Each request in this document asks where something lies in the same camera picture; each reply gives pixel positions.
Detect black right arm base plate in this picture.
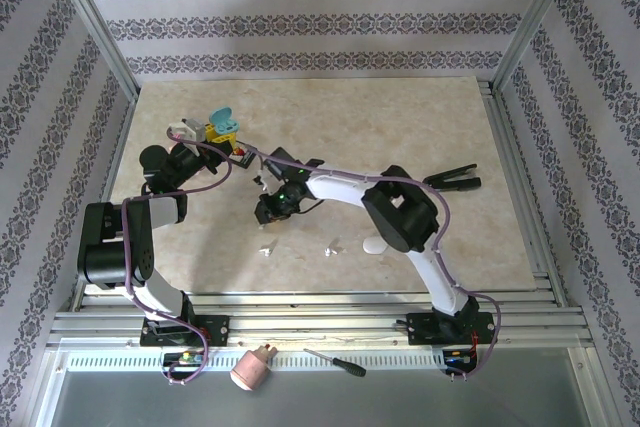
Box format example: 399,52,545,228
405,311,497,347

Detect blue earbud case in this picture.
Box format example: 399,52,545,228
208,105,242,133

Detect white slotted cable duct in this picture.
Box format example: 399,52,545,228
64,350,481,373

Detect right electronics board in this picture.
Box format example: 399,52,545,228
442,348,479,373

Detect aluminium frame rail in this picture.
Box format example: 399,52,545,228
47,290,594,352

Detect pink cylinder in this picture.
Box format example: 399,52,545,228
229,342,279,393

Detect black handled screwdriver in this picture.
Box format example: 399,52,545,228
302,347,368,379

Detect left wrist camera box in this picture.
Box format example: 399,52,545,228
167,117,207,142

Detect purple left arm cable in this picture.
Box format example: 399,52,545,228
121,131,234,387

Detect aluminium frame post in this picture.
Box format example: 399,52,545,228
492,0,587,93
42,0,140,101

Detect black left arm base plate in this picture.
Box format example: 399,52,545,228
139,314,231,348

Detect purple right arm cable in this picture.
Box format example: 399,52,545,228
244,144,503,383

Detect grey metal sheet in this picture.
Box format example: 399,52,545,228
47,346,599,427

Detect electronics board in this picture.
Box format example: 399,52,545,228
162,350,209,367
442,348,479,373

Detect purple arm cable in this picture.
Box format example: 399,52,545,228
121,131,234,387
244,144,503,383

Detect left electronics board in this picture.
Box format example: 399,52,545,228
162,350,209,367

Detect aluminium side rail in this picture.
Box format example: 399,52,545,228
477,77,569,306
69,95,140,309

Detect black clip tool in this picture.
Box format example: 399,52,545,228
423,162,483,193

